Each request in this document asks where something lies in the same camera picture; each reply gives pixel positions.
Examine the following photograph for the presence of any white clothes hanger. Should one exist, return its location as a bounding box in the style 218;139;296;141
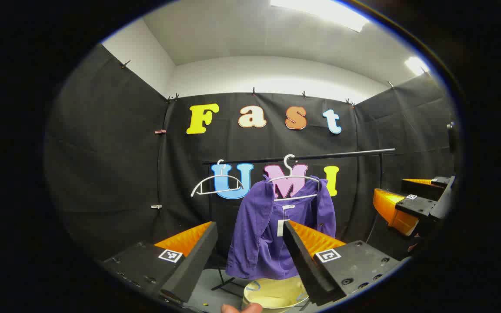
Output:
190;160;244;197
268;154;321;202

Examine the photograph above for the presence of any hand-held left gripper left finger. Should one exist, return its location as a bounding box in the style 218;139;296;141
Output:
103;221;218;305

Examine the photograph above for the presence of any purple ribbed top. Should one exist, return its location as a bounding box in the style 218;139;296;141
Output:
225;175;337;280

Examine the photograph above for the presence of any small ceiling light panel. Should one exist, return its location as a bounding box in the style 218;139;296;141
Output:
404;56;430;77

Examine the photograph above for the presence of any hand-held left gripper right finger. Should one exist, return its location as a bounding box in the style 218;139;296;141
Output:
282;220;410;307

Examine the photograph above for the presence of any large ceiling light panel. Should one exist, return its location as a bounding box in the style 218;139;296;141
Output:
270;0;369;33

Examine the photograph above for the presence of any black clothes rail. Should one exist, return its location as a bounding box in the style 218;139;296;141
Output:
202;148;395;292

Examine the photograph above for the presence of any cream round laundry hamper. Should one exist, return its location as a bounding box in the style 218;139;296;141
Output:
242;276;310;311

